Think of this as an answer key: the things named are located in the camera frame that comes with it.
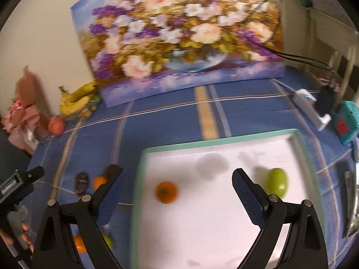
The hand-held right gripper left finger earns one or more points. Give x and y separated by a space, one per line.
112 199

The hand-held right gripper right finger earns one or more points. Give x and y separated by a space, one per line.
246 199

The dark brown avocado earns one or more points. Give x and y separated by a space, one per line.
110 169
82 183

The large green mango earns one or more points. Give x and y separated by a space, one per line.
277 182

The white tray with green rim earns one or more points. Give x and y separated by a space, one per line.
202 229

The orange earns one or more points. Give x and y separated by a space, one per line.
167 192
79 245
98 182

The bag of small brown fruits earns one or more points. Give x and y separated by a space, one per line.
91 108

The person's left hand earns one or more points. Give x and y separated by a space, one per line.
5 239

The small yellow-green fruit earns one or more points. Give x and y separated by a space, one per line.
108 242

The red apple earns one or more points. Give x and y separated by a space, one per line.
57 126

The blue plaid cloth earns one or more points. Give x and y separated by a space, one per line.
168 129

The bunch of bananas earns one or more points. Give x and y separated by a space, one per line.
75 98

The silver metal object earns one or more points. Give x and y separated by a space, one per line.
352 201

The white power strip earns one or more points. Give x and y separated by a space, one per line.
304 101

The black charger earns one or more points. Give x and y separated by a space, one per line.
324 101

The teal box with red label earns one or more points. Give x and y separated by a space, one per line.
347 112

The floral painting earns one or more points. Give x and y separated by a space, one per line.
174 33

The white wooden chair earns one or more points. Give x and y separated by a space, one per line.
331 30

